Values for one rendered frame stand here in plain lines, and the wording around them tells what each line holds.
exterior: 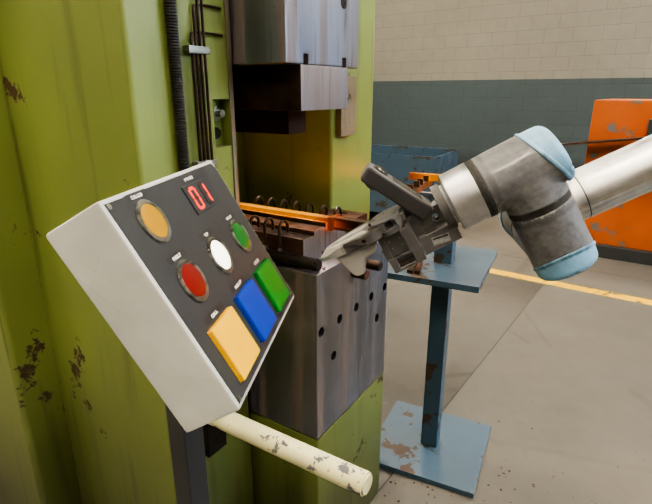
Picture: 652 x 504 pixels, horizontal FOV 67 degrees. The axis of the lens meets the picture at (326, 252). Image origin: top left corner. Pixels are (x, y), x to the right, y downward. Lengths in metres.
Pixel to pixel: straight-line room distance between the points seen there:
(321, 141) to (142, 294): 1.02
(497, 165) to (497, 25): 8.39
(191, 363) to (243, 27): 0.76
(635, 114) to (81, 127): 4.07
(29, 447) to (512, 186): 1.34
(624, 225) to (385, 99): 6.09
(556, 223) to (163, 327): 0.53
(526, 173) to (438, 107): 8.65
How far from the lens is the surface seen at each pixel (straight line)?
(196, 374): 0.60
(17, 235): 1.38
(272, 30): 1.10
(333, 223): 1.24
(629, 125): 4.58
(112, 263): 0.58
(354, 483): 1.00
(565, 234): 0.76
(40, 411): 1.55
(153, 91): 1.01
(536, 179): 0.73
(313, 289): 1.14
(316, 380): 1.24
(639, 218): 4.66
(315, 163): 1.53
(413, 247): 0.74
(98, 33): 1.04
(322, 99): 1.18
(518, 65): 8.94
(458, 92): 9.23
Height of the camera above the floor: 1.31
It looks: 18 degrees down
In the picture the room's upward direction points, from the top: straight up
